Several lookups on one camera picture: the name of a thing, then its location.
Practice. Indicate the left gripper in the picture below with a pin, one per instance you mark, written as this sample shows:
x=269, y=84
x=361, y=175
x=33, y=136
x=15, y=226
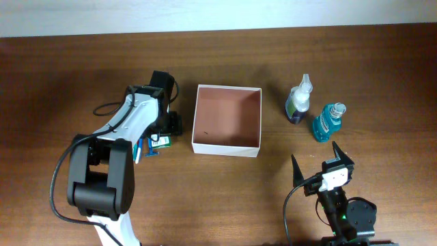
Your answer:
x=175, y=127

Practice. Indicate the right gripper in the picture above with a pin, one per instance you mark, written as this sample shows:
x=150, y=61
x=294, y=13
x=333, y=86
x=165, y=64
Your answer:
x=298, y=178

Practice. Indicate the green white soap packet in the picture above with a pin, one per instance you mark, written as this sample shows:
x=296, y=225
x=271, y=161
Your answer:
x=163, y=142

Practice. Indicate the blue white toothbrush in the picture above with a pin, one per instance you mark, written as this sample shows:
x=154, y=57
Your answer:
x=138, y=156

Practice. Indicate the red green toothpaste tube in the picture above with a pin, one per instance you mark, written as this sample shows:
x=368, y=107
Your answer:
x=134, y=150

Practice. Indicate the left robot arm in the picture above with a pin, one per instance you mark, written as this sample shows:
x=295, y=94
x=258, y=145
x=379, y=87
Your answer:
x=101, y=179

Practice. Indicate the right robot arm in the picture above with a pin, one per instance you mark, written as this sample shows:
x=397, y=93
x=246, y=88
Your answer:
x=350, y=219

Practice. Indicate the teal mouthwash bottle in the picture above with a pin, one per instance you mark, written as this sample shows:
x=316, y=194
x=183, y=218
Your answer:
x=328, y=122

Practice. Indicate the pink cardboard box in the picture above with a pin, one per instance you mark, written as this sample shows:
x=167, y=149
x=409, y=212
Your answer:
x=227, y=121

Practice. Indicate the purple foam soap bottle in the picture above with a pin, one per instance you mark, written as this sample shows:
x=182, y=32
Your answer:
x=298, y=101

